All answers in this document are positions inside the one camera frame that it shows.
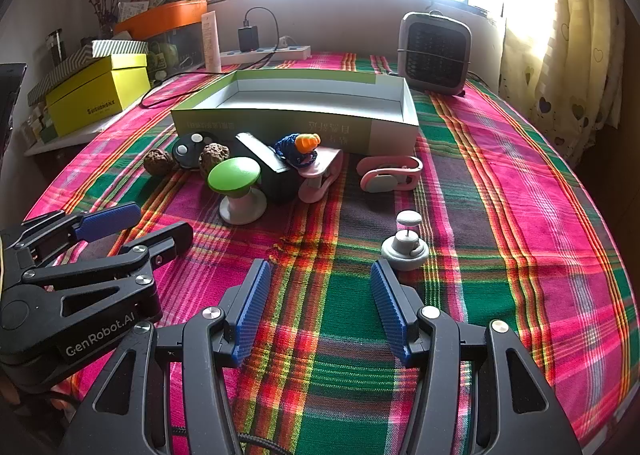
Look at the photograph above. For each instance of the dark bottle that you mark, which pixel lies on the dark bottle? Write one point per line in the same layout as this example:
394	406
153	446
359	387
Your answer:
57	45

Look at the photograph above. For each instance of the plaid tablecloth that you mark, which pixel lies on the plaid tablecloth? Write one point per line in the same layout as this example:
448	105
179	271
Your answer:
500	235

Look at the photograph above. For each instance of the yellow cardboard box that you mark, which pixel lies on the yellow cardboard box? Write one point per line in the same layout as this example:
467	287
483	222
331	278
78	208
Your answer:
85	100

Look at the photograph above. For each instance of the orange bin lid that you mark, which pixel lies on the orange bin lid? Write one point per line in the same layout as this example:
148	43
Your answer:
170	15

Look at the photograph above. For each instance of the black charger adapter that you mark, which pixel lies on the black charger adapter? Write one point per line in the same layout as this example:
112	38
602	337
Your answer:
248	38

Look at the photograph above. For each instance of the heart print curtain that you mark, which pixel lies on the heart print curtain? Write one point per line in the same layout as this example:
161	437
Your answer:
560	60

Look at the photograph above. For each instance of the green white cardboard box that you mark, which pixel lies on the green white cardboard box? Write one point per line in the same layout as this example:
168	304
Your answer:
300	120

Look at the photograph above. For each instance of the black round key fob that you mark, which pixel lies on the black round key fob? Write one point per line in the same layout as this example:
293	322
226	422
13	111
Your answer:
190	147

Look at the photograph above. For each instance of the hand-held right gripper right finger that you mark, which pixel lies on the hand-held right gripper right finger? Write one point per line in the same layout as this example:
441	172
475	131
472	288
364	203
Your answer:
390	310

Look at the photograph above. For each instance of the clear storage bin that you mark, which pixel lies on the clear storage bin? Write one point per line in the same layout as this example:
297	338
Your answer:
172	52

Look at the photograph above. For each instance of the grey space heater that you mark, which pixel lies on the grey space heater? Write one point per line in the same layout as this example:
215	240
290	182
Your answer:
432	55

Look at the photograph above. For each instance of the grey white suction stand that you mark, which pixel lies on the grey white suction stand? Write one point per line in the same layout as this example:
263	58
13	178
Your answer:
402	250

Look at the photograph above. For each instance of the black monitor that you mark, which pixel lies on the black monitor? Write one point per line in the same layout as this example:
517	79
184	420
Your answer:
10	105

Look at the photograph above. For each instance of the white power strip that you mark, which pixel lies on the white power strip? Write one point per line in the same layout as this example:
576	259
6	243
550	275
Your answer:
295	52

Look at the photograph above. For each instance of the cream lotion tube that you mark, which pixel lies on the cream lotion tube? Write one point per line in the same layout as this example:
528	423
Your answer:
211	42

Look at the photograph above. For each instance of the black rectangular case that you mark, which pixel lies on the black rectangular case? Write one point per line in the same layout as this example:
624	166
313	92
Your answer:
275	180

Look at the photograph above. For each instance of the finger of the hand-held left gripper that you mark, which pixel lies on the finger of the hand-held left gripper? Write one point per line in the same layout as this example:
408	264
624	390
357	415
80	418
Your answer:
107	220
170	237

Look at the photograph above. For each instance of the green white mushroom massager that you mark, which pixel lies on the green white mushroom massager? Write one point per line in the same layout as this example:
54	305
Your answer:
232	175

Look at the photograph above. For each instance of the blue orange knitted toy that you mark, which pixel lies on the blue orange knitted toy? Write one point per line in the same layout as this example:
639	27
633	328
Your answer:
292	145

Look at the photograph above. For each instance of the brown walnut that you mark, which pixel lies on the brown walnut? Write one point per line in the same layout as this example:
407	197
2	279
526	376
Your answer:
159	162
215	157

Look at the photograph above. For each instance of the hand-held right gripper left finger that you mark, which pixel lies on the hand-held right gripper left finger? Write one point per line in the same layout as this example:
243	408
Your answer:
252	310

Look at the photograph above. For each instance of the pink white clip holder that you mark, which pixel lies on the pink white clip holder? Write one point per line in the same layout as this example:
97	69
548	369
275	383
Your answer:
320	175

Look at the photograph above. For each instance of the pink grey folding holder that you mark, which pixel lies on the pink grey folding holder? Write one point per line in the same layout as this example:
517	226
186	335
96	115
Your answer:
385	182

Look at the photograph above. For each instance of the row of small boxes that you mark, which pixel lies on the row of small boxes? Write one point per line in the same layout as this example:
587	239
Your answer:
35	125

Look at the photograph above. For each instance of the green white striped box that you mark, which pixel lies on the green white striped box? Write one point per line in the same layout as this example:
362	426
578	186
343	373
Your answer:
120	46

